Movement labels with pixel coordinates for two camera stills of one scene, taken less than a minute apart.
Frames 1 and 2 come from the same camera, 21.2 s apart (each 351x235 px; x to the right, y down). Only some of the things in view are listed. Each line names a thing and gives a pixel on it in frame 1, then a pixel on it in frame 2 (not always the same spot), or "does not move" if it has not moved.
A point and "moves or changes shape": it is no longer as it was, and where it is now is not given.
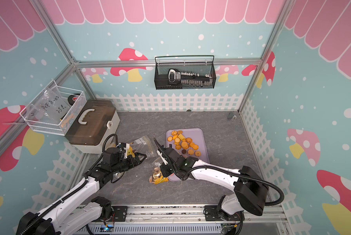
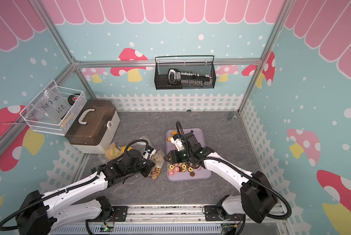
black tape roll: x=71 y=99 does not move
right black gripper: x=163 y=168 -> x=173 y=157
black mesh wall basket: x=185 y=75 does not move
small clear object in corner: x=231 y=116 does not move
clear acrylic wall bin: x=54 y=110 does not move
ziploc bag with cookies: x=158 y=176 moves or changes shape
